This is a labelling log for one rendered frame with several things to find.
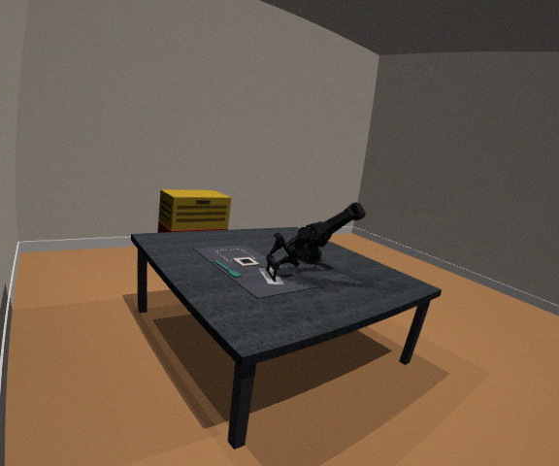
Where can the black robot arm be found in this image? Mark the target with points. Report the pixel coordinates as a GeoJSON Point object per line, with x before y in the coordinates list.
{"type": "Point", "coordinates": [317, 234]}

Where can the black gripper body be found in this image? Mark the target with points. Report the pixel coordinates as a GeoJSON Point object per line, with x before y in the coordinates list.
{"type": "Point", "coordinates": [282, 242]}

